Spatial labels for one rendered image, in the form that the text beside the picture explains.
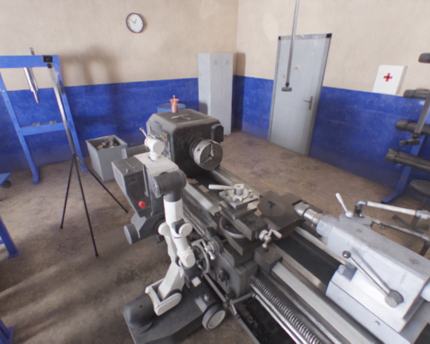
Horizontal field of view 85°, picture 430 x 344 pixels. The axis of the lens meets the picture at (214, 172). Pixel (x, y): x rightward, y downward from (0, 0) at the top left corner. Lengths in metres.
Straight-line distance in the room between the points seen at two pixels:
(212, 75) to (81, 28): 2.46
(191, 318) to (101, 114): 4.16
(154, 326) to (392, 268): 1.52
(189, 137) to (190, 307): 1.35
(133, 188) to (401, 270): 1.19
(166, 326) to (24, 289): 1.43
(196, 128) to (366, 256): 1.53
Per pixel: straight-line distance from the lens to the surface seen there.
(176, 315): 2.05
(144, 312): 1.93
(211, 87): 5.47
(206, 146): 1.97
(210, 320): 2.04
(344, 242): 1.27
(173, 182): 1.13
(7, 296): 2.94
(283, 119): 5.35
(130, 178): 1.23
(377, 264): 1.24
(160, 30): 5.50
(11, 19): 5.09
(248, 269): 1.46
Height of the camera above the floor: 1.89
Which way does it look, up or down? 27 degrees down
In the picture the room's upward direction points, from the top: straight up
